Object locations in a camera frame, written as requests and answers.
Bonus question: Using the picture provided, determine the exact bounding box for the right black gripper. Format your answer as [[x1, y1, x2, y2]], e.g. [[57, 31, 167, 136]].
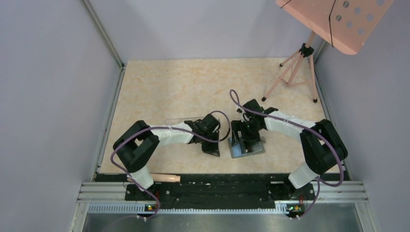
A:
[[232, 119, 263, 147]]

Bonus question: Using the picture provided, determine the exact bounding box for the grey card holder wallet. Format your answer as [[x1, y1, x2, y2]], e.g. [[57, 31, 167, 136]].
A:
[[228, 137, 265, 157]]

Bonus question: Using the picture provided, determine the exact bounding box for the clear plastic card box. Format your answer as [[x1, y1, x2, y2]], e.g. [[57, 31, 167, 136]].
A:
[[165, 116, 204, 125]]

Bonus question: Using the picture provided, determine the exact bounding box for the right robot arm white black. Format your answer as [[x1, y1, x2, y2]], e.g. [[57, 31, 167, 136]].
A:
[[234, 99, 348, 199]]

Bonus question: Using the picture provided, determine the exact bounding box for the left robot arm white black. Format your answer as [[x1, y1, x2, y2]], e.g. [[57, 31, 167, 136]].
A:
[[113, 114, 221, 200]]

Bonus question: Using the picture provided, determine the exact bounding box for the pink music stand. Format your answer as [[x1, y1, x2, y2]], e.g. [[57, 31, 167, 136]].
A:
[[262, 0, 394, 102]]

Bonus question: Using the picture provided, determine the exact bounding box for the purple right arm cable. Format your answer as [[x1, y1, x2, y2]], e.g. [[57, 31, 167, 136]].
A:
[[229, 89, 345, 220]]

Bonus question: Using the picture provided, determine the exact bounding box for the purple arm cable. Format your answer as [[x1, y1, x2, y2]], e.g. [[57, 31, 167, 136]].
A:
[[229, 89, 345, 220], [110, 110, 232, 221]]

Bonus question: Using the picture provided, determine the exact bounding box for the beige cylindrical handle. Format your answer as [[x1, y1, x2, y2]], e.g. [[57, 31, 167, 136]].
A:
[[151, 174, 181, 183]]

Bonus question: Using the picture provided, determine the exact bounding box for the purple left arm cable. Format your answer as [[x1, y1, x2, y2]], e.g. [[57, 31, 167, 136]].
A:
[[110, 110, 232, 221]]

